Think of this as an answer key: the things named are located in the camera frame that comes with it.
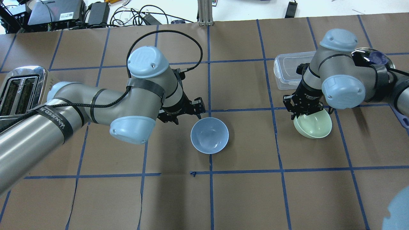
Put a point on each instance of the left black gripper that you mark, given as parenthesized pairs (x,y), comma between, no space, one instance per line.
(179,108)

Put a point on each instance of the black power adapter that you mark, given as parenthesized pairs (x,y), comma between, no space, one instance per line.
(291,9)

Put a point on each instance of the green bowl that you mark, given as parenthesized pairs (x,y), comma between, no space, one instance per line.
(314,126)

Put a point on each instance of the clear plastic container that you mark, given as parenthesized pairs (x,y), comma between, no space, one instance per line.
(285,69)

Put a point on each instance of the aluminium frame post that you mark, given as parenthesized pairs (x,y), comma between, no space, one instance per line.
(205,13)

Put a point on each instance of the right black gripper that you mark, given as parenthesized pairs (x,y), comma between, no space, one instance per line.
(309,95)

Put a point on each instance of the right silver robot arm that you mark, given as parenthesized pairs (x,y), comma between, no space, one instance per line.
(345,79)

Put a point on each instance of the black electronics box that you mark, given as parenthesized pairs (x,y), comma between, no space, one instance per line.
(49,15)

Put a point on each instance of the silver toaster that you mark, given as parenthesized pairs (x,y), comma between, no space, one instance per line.
(23,89)

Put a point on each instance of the round metal dish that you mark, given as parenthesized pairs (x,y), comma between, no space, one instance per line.
(374,57)

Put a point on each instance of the blue bowl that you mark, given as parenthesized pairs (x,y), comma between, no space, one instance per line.
(209,135)

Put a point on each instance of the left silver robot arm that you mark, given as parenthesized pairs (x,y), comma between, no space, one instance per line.
(154,90)

